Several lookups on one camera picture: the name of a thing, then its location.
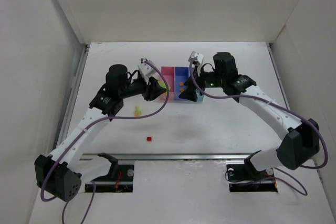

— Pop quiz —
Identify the green yellow lego stack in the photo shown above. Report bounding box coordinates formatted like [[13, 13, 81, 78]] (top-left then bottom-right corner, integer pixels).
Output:
[[158, 81, 171, 95]]

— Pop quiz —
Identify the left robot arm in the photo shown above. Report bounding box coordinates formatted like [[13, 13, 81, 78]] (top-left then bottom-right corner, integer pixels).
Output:
[[34, 59, 168, 202]]

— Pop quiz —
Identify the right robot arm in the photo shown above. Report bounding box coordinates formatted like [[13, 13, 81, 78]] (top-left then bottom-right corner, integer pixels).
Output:
[[179, 52, 320, 180]]

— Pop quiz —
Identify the pink container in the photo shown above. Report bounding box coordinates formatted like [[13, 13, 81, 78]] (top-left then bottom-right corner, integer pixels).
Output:
[[161, 66, 175, 101]]

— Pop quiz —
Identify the dark blue container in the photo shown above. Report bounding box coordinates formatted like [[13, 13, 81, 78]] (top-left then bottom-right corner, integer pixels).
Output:
[[174, 67, 189, 101]]

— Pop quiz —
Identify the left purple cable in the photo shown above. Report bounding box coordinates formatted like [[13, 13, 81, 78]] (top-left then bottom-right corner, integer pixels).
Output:
[[40, 57, 172, 223]]

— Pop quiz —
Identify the purple cable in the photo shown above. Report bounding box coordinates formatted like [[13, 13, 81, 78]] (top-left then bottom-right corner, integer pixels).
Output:
[[189, 60, 329, 196], [40, 57, 172, 223]]

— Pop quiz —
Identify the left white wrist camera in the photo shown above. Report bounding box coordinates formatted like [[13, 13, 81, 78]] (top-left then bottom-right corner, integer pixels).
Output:
[[138, 58, 156, 84]]

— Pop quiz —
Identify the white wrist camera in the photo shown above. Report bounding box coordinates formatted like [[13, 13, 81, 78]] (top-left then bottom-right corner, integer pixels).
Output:
[[138, 58, 156, 84], [188, 51, 204, 76]]

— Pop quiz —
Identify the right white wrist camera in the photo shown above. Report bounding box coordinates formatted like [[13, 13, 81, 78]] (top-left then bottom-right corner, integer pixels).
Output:
[[188, 51, 204, 76]]

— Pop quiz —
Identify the aluminium front rail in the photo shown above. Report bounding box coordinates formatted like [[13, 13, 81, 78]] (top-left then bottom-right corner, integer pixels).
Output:
[[78, 153, 253, 161]]

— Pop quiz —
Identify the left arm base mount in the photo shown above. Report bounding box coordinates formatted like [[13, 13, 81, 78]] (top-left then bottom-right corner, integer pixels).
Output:
[[80, 153, 134, 193]]

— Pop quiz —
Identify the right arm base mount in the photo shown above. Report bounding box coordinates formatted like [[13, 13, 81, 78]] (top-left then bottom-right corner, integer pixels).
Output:
[[225, 152, 278, 193]]

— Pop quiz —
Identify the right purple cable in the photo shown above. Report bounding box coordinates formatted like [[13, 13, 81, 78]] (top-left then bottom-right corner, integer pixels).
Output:
[[189, 60, 329, 196]]

